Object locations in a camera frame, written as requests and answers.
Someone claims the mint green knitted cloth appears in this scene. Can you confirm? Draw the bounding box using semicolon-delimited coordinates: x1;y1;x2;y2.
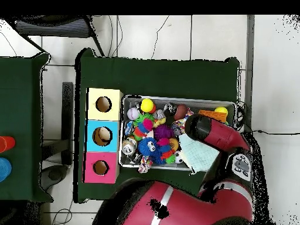
179;133;221;175

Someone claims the wooden box with three holes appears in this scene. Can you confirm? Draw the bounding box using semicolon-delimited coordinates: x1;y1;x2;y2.
81;87;124;184

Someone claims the pink blue orange spiky caterpillar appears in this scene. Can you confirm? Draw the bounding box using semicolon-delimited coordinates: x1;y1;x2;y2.
133;118;154;141

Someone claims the purple spiky ball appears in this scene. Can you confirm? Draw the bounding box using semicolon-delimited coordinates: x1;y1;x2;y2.
153;124;174;141

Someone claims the yellow smooth ball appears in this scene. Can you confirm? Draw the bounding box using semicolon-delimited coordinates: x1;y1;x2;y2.
139;98;155;113

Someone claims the white baseball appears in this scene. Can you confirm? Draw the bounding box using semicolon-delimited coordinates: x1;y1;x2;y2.
127;107;141;121

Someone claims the blue spiky toy with eyes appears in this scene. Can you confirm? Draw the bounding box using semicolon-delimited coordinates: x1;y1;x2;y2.
137;137;160;157

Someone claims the crushed drink can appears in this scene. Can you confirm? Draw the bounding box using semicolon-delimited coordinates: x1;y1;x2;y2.
121;138;138;156

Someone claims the dark green table cloth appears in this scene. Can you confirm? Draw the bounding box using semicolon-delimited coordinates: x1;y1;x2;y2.
74;47;241;208

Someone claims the long orange plastic block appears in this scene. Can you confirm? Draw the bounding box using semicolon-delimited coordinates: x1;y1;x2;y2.
198;109;229;123

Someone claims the dark grey floor object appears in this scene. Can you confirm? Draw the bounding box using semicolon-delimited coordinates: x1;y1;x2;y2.
39;164;69;191

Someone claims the side table green cloth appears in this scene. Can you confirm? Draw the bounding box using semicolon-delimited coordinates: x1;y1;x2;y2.
0;52;53;203

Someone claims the black striped chair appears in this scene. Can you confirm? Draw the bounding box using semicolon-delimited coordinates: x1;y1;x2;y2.
5;15;105;57

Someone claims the red plastic cup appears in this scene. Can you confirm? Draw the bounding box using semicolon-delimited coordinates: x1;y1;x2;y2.
0;136;16;154

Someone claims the blue plastic cup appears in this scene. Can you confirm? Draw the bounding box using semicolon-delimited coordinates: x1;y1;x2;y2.
0;157;12;183

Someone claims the silver wire mesh bin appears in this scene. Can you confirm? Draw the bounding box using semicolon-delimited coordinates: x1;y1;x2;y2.
118;94;236;173

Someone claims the colourful knotted rope toy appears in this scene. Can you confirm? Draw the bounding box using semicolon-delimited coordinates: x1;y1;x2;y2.
138;156;154;174

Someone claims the thin black floor cable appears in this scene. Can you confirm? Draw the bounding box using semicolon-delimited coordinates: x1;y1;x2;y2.
150;15;170;60

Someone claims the black power cable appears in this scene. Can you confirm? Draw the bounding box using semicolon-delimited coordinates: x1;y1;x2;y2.
243;129;300;141

